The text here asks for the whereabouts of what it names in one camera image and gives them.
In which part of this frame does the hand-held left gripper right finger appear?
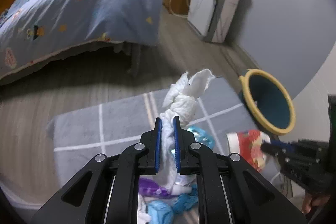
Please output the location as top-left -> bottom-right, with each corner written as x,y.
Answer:
173,116 -> 307,224

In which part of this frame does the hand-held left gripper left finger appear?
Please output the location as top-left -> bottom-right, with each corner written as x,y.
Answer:
30,117 -> 163,224

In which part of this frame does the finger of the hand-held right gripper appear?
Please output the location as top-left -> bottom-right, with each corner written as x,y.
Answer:
273,151 -> 292,170
261,139 -> 300,152

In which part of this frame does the red noodle cup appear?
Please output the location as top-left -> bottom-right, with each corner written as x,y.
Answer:
226,130 -> 273,172

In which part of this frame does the purple and white packet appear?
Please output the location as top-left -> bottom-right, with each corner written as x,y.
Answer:
139,178 -> 171,197

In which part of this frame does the teal trash bin yellow rim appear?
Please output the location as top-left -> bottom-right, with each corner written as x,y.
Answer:
238,69 -> 296,135

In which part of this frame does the white tissue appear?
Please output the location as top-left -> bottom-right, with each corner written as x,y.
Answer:
157,69 -> 216,189
139,196 -> 153,224

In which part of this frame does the person's right hand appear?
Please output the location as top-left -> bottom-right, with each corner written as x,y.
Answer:
301,191 -> 331,214

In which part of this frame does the grey checked blanket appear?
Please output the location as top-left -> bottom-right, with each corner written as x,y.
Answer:
47,77 -> 292,224

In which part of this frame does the white air purifier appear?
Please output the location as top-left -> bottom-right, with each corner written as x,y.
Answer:
188,0 -> 244,43

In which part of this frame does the bed with cartoon duvet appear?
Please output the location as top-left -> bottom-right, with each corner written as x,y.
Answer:
0,0 -> 164,80

